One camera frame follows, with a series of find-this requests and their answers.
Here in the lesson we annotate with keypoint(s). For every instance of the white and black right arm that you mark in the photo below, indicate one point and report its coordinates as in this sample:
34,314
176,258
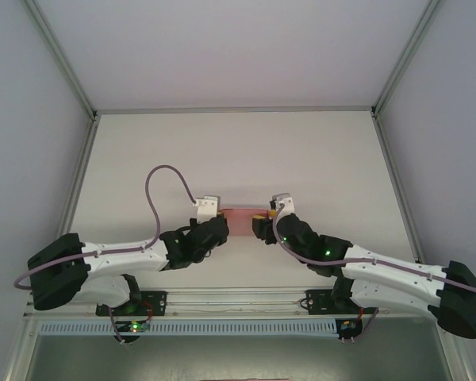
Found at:
392,278

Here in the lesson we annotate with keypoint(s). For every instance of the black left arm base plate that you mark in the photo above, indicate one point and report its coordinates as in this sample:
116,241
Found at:
158,301

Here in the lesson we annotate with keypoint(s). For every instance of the aluminium side table rail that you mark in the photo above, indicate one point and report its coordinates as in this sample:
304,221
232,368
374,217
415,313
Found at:
396,178
78,178

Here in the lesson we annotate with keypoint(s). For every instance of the pink paper box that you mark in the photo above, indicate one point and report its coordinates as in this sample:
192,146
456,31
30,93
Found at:
242,222

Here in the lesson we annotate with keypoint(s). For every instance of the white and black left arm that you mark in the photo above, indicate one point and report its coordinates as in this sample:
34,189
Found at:
59,274

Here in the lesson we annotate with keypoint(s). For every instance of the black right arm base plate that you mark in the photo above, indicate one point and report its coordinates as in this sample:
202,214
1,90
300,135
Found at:
317,303

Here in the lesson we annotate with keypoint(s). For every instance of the grey metal panel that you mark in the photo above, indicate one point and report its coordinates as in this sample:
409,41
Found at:
238,357

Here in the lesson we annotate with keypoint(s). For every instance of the aluminium upright frame post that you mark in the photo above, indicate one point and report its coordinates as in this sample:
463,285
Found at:
404,59
63,59

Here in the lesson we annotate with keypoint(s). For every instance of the short aluminium table rail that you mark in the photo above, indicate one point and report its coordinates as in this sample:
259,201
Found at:
234,109

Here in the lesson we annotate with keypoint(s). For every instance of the small circuit board green light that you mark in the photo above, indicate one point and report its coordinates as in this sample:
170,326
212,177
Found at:
137,327

